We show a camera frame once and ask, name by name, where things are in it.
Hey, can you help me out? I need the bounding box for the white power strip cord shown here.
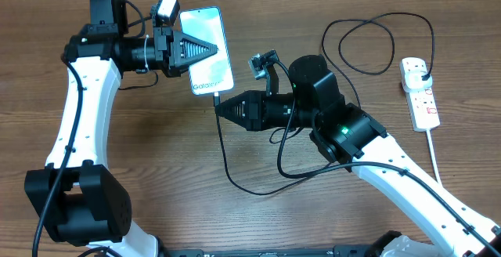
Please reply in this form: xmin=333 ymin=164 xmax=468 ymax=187
xmin=425 ymin=128 xmax=444 ymax=186

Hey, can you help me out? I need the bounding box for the black USB charging cable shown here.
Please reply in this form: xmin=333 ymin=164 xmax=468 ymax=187
xmin=212 ymin=12 xmax=436 ymax=197

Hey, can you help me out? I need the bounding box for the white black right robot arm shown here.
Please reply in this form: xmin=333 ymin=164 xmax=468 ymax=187
xmin=214 ymin=55 xmax=500 ymax=256

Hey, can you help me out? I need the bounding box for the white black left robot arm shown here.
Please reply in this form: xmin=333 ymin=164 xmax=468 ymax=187
xmin=24 ymin=0 xmax=218 ymax=256

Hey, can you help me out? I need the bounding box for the white power strip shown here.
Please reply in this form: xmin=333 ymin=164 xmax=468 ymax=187
xmin=399 ymin=57 xmax=440 ymax=132

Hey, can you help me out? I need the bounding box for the white charger plug adapter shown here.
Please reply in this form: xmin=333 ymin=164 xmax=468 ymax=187
xmin=402 ymin=71 xmax=433 ymax=93

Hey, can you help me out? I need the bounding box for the blue Galaxy smartphone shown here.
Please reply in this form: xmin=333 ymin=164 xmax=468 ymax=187
xmin=180 ymin=6 xmax=234 ymax=96

